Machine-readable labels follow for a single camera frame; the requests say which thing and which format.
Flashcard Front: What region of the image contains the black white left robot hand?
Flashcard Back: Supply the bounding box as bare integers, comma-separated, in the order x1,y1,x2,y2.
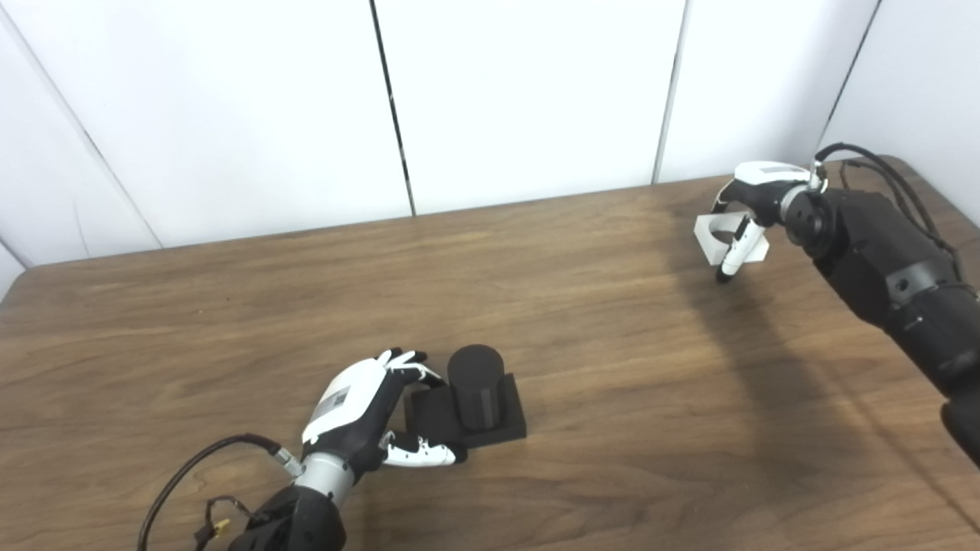
301,348,468,479

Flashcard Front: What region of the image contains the black peg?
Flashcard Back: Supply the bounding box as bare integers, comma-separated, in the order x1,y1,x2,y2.
403,344,528,451

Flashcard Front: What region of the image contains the white square piece with hole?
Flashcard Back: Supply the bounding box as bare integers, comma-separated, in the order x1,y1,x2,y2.
694,212,769,267

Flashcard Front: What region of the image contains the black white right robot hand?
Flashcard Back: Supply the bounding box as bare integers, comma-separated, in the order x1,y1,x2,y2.
710,161,824,284

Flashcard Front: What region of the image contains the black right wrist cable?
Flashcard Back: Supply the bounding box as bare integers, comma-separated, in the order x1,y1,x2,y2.
813,142,965,261

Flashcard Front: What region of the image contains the thin wire with yellow plug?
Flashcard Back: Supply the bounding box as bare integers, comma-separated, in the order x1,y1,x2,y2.
193,496,253,551

